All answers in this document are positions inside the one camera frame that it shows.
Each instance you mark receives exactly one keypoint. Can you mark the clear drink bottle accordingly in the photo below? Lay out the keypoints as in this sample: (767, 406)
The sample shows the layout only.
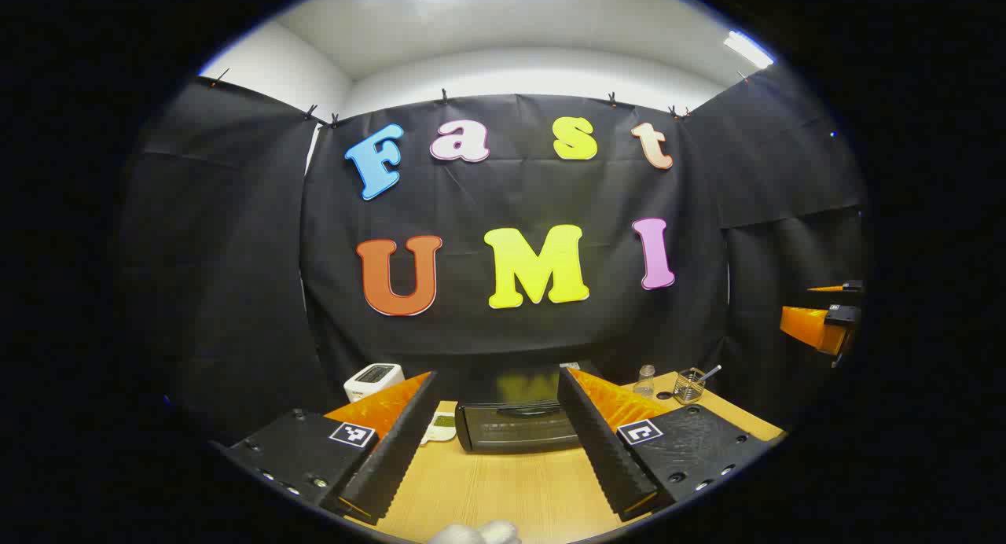
(645, 383)

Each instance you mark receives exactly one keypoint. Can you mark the small ceiling light panel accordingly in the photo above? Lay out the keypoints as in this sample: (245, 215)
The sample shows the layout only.
(748, 49)

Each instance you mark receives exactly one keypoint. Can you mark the black electric oven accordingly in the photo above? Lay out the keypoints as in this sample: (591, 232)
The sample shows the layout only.
(515, 430)

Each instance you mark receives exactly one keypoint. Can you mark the white toaster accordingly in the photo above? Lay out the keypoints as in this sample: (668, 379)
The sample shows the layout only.
(372, 380)

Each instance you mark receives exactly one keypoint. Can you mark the white divided snack dish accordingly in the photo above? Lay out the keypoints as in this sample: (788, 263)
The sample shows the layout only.
(438, 432)

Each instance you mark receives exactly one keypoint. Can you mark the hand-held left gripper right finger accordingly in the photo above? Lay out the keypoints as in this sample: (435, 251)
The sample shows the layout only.
(601, 450)

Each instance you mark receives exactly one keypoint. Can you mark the metal spoon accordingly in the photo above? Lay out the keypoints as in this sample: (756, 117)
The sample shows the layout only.
(710, 373)

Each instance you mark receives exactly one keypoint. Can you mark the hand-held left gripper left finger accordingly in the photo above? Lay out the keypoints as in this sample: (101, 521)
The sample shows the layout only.
(393, 450)

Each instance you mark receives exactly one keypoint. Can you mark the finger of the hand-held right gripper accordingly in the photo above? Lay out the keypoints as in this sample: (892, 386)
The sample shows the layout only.
(841, 287)
(813, 328)

